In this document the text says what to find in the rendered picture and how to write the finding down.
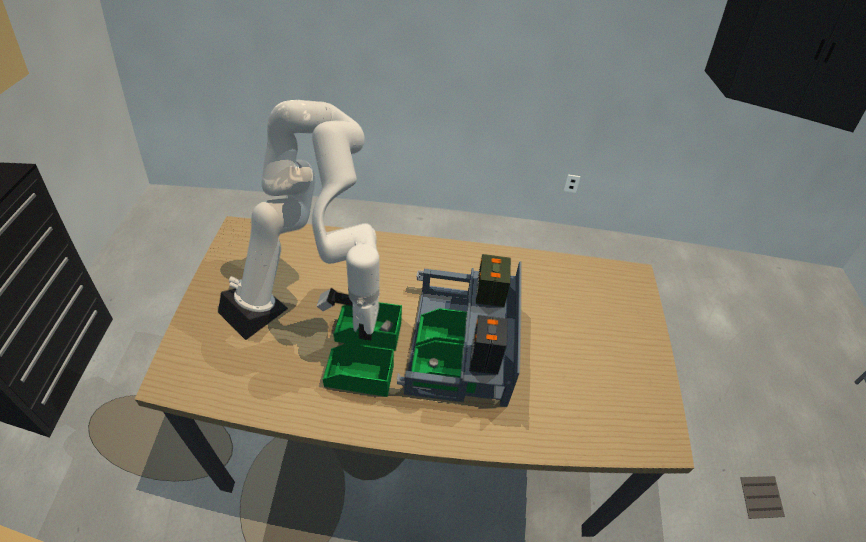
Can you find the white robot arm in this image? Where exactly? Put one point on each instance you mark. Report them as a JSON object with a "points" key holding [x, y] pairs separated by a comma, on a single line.
{"points": [[333, 142]]}

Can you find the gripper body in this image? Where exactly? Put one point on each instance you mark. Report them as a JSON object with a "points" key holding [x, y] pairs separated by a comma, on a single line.
{"points": [[365, 315]]}

